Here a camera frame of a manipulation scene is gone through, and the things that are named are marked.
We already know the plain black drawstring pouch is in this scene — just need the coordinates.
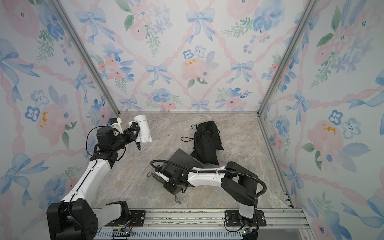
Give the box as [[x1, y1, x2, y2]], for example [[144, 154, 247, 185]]
[[181, 121, 222, 146]]

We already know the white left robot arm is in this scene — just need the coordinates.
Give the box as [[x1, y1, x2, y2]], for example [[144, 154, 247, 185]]
[[47, 123, 140, 240]]

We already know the black corrugated cable conduit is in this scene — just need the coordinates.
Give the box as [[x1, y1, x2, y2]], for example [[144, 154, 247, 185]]
[[149, 159, 268, 208]]

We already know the aluminium corner post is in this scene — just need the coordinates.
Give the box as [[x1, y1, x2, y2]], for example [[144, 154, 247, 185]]
[[48, 0, 120, 116], [258, 0, 318, 118]]

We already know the black pouch with gold logo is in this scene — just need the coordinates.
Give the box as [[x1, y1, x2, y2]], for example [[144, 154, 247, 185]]
[[191, 135, 224, 166]]

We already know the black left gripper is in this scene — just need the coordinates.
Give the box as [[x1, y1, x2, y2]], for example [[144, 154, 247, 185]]
[[113, 126, 140, 152]]

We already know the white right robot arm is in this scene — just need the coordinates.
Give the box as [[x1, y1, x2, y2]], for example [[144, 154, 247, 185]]
[[150, 160, 267, 220]]

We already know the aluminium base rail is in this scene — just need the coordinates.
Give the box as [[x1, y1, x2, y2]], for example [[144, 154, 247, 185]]
[[93, 209, 315, 240]]

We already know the grey fabric drawstring pouch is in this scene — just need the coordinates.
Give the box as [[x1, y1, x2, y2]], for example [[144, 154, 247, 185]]
[[147, 149, 204, 204]]

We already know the aluminium corner post right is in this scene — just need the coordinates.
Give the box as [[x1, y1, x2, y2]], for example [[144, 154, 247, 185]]
[[258, 0, 318, 118]]

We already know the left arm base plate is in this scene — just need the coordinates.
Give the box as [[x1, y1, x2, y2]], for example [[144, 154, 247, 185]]
[[107, 210, 146, 227]]

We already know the white hair dryer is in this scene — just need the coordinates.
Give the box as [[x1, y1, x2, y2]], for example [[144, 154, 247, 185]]
[[128, 115, 153, 143]]

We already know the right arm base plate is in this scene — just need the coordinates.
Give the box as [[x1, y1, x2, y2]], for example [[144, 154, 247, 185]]
[[225, 210, 267, 227]]

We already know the aluminium corner post left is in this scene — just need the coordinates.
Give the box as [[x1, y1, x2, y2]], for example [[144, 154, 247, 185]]
[[48, 0, 120, 116]]

